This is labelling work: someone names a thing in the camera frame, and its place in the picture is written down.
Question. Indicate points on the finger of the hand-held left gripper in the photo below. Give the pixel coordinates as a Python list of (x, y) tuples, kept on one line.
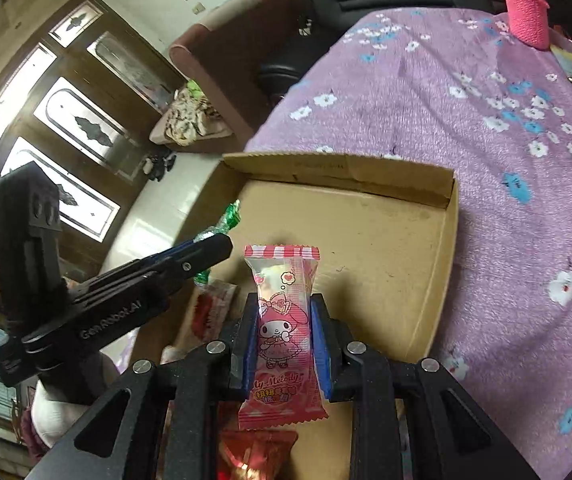
[(186, 265), (166, 257)]

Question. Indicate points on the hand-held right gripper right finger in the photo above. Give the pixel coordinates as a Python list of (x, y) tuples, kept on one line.
[(322, 355)]

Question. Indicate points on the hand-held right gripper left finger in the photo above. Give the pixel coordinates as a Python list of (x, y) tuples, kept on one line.
[(250, 355)]

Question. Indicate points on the pink checkered snack packet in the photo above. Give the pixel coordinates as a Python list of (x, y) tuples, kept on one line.
[(283, 330)]

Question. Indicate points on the white red small packet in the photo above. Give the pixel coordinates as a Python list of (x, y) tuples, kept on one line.
[(211, 315)]

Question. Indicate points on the green clear candy packet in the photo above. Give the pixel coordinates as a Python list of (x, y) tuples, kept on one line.
[(226, 220)]

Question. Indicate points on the red cartoon snack packet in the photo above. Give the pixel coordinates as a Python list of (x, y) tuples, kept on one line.
[(256, 452)]

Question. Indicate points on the cardboard box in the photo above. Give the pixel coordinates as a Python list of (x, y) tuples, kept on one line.
[(366, 260)]

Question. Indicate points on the dark slippers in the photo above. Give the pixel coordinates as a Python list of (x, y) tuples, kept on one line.
[(158, 166)]

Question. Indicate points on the patterned cloth bundle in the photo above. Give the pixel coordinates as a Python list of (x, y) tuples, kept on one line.
[(188, 115)]

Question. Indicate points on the wooden glass-panel door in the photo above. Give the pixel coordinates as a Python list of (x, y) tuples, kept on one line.
[(73, 60)]

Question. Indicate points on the brown armchair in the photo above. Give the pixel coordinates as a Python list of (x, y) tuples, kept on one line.
[(246, 35)]

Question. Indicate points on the purple floral tablecloth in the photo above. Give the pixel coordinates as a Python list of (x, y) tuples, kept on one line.
[(416, 110)]

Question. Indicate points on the bottle with pink knit sleeve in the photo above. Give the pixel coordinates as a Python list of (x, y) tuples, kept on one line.
[(526, 10)]

